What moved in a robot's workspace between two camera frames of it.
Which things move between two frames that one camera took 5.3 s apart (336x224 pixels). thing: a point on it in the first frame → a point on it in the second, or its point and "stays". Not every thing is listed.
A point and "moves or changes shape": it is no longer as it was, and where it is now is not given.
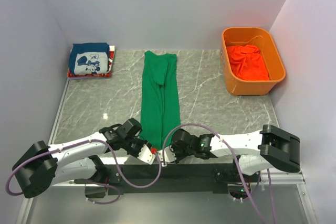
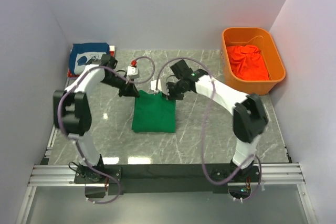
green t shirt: [160, 102] moves or changes shape
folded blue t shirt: [90, 58] stays
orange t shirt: [247, 63] stays
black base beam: [153, 179] stays
